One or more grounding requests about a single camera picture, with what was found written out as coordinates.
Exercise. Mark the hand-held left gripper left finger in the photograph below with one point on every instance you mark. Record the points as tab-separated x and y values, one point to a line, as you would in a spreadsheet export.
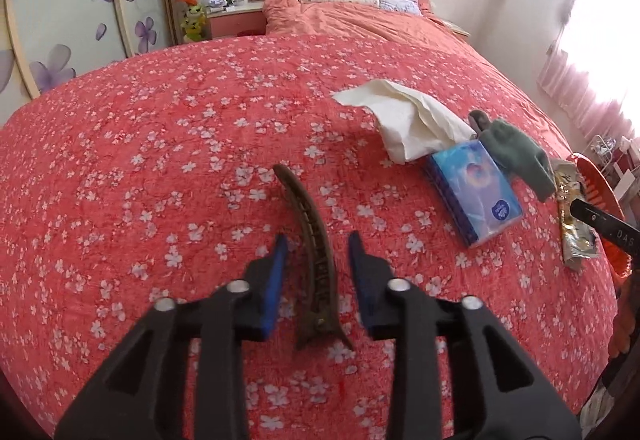
274	290

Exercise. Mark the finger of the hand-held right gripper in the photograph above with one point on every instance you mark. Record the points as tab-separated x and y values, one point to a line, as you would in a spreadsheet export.
610	232

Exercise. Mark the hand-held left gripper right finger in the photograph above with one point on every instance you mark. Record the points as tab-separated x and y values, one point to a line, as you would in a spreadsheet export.
361	285

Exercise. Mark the gold snack wrapper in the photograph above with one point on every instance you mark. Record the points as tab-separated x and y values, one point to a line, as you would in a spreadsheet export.
575	242

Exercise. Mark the orange plastic laundry basket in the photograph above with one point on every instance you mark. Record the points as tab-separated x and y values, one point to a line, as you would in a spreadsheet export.
597	180

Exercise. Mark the brown hair clip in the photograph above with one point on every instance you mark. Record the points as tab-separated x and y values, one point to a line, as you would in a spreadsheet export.
312	240

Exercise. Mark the blue tissue pack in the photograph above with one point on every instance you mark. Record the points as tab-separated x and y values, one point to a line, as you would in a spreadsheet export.
475	190

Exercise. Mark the white tissue paper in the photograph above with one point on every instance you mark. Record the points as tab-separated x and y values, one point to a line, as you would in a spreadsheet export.
415	120

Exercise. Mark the grey sock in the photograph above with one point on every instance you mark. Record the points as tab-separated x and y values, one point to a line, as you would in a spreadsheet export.
477	120

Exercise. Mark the pink curtain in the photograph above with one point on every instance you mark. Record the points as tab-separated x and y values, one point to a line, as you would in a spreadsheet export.
590	85

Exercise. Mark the red floral blanket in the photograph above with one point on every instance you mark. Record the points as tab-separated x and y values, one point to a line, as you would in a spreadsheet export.
175	170

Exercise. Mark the flower print sliding wardrobe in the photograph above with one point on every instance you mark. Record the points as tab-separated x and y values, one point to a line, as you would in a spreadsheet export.
75	10

